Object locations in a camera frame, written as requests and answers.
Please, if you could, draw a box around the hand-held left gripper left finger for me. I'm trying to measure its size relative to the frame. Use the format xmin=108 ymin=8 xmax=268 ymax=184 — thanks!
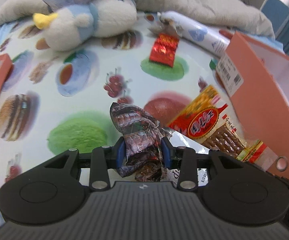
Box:
xmin=44 ymin=137 xmax=126 ymax=191

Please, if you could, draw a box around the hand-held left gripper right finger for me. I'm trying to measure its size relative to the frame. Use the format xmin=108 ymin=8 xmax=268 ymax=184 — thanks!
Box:
xmin=161 ymin=137 xmax=247 ymax=191

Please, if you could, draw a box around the dark brown snack packet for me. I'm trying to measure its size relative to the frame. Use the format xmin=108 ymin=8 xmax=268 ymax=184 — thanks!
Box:
xmin=109 ymin=102 xmax=170 ymax=182

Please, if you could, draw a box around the pink cardboard box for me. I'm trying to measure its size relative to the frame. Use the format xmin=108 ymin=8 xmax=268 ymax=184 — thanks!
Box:
xmin=214 ymin=31 xmax=289 ymax=180

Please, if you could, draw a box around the white snack packet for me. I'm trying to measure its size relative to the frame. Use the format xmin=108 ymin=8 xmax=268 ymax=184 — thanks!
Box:
xmin=159 ymin=127 xmax=211 ymax=188

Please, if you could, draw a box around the red yellow snack packet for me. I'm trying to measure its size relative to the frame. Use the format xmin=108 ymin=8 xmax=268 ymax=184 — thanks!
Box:
xmin=167 ymin=84 xmax=271 ymax=164

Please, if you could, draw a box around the food printed mat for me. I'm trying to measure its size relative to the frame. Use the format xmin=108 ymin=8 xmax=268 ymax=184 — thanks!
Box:
xmin=0 ymin=12 xmax=235 ymax=230

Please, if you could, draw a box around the small red foil packet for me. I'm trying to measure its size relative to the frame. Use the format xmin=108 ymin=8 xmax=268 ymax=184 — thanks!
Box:
xmin=149 ymin=33 xmax=180 ymax=68

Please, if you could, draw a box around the white wrapped tube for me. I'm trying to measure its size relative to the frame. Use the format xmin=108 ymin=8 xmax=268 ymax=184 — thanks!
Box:
xmin=158 ymin=10 xmax=231 ymax=58

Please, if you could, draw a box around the plush duck toy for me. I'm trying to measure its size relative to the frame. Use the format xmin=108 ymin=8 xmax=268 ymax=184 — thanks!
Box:
xmin=33 ymin=0 xmax=138 ymax=52

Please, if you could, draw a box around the grey duvet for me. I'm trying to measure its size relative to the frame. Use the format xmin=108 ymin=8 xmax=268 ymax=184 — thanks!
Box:
xmin=0 ymin=0 xmax=276 ymax=39

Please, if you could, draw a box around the blue chair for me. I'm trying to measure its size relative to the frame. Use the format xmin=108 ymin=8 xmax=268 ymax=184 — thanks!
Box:
xmin=261 ymin=0 xmax=289 ymax=34

